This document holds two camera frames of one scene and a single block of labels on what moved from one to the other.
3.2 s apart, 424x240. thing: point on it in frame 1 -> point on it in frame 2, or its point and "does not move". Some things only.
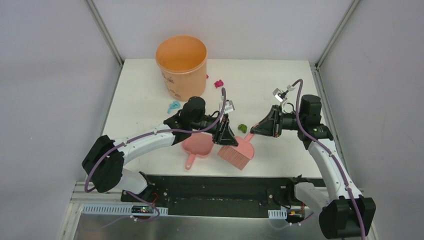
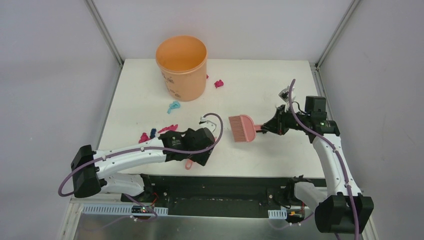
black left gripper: [220, 127] -> [205, 153]
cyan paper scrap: [175, 104] does not move
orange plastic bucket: [182, 61] does not move
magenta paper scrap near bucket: [218, 83] does not move
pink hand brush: [238, 156] -> [244, 128]
